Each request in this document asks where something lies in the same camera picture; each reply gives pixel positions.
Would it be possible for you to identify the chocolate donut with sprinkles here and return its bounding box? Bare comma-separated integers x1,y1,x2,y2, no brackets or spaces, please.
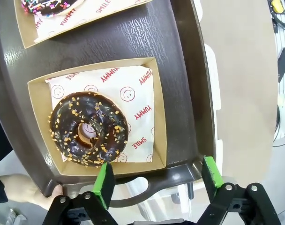
20,0,86,17

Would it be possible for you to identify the white printed paper liner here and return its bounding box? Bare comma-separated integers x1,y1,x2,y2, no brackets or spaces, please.
33,0,143,44
45,65,155,164

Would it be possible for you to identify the clear hinged display lid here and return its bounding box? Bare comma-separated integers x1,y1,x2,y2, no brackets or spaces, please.
133,179,204,225

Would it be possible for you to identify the black cable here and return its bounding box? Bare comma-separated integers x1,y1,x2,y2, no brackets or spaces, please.
272,103,285,147

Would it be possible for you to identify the white display tray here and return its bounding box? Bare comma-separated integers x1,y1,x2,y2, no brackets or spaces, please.
203,43,225,188

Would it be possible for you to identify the chocolate donut with nuts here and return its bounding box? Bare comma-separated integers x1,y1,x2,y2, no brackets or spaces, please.
48,91,129,167

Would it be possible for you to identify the person's right hand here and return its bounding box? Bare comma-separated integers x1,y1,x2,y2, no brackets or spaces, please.
0,174,63,210

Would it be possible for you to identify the dark brown serving tray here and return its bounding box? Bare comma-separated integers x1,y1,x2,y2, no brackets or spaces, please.
0,0,216,209

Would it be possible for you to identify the yellow plastic object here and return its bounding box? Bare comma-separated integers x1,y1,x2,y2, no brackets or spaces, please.
270,0,284,14

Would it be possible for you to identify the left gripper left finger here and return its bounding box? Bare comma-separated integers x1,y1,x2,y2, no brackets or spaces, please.
46,162,121,225

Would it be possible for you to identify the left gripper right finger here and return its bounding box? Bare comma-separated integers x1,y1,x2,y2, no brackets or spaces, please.
198,156,282,225

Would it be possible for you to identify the brown cardboard donut box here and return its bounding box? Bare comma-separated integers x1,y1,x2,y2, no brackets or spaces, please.
27,57,168,177
13,0,154,49

